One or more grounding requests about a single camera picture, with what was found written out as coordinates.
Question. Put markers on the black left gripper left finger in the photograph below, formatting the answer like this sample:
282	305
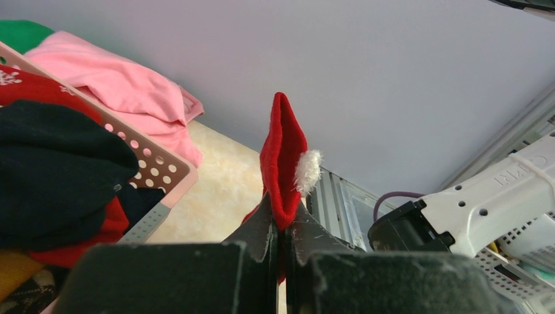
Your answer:
237	275

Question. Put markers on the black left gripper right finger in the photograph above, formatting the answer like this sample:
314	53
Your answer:
326	276

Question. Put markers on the black sock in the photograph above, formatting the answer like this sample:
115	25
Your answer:
61	173

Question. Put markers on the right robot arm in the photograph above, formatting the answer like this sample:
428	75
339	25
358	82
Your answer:
467	217

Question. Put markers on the pink perforated plastic basket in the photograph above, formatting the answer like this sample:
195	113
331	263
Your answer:
158	167

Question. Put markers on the pink cloth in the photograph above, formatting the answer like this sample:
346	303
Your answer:
140	96

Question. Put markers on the white perforated storage basket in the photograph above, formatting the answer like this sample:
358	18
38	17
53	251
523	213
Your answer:
520	266

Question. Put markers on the plaid patterned sock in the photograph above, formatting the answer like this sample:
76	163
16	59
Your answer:
33	296

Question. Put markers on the mustard yellow sock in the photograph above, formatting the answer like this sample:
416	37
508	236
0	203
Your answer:
16	268

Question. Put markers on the red sock in basket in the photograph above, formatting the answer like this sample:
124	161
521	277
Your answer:
17	84

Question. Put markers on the green cloth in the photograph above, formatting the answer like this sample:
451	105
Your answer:
23	35

